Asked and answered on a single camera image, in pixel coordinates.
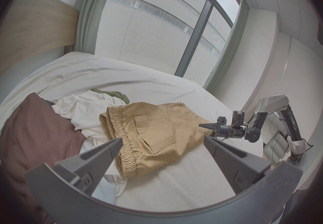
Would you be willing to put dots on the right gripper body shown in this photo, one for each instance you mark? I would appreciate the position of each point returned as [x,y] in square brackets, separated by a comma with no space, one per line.
[223,132]

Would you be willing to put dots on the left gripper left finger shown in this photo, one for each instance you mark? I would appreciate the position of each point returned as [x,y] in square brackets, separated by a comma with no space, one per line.
[85,175]

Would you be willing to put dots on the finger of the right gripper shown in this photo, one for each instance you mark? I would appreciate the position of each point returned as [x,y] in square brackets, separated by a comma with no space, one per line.
[210,126]

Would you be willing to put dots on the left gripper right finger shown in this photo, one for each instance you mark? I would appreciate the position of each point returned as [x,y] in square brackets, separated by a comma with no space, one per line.
[239,175]

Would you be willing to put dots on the tan shorts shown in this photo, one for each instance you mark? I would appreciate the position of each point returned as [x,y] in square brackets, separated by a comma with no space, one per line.
[156,129]

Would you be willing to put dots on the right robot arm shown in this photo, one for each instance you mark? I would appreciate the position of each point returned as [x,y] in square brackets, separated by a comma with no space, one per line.
[272,103]

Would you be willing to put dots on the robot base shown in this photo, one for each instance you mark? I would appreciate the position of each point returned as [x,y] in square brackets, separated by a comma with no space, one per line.
[276,147]

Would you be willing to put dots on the pale blue garment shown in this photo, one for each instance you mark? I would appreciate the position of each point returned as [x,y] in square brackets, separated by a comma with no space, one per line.
[104,191]

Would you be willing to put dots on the brown garment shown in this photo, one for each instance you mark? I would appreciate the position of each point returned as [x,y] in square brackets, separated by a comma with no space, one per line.
[32,137]

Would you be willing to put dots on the cream garment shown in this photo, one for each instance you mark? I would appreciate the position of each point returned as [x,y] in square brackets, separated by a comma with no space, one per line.
[83,109]

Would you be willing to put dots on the bed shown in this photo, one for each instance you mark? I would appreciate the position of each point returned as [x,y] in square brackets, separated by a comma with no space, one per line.
[151,79]

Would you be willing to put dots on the grey-green curtain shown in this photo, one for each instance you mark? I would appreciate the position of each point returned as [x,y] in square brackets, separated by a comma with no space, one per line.
[88,15]
[232,46]

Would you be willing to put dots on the olive green garment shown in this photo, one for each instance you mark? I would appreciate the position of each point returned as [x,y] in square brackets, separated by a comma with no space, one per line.
[113,94]

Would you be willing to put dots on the window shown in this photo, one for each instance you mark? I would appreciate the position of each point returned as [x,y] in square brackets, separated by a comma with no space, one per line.
[156,28]

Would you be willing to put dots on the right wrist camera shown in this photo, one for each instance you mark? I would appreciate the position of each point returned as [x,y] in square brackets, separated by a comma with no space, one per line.
[221,120]

